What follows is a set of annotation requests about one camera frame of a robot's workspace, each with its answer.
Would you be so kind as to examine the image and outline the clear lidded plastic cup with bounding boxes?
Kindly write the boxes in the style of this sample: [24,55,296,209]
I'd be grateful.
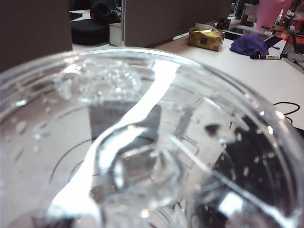
[0,48,304,228]

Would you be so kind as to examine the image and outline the small white box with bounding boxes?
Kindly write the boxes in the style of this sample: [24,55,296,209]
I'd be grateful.
[108,22,124,48]

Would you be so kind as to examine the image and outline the gold foil box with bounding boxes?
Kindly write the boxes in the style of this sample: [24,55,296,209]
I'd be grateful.
[187,23,226,52]

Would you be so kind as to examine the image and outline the black round cushion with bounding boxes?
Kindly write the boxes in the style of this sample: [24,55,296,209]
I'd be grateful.
[70,20,110,46]

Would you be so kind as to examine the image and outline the small colourful box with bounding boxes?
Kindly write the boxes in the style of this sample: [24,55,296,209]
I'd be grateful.
[216,18,232,31]

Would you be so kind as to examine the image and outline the black headphones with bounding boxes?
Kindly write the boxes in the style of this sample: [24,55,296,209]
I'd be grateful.
[89,0,122,23]

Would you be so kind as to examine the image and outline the purple cloth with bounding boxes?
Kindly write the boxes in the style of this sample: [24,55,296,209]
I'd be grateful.
[229,35,270,57]

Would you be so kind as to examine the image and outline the dark flat tablet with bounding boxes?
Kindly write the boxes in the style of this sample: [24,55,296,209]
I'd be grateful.
[228,27,258,36]

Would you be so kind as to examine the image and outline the black marker pen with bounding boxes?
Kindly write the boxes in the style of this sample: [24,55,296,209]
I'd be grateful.
[250,53,281,61]

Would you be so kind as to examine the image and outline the wide brown desk partition panel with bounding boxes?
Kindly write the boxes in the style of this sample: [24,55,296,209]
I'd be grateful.
[0,0,73,73]

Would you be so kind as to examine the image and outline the pink plastic object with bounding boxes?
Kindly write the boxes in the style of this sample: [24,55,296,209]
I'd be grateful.
[256,0,294,32]

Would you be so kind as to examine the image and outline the thin black cable red plug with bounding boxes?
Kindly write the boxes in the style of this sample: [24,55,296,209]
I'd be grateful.
[273,101,304,131]

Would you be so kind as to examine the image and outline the grey metal rail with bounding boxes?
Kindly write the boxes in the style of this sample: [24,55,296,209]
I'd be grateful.
[280,52,304,73]

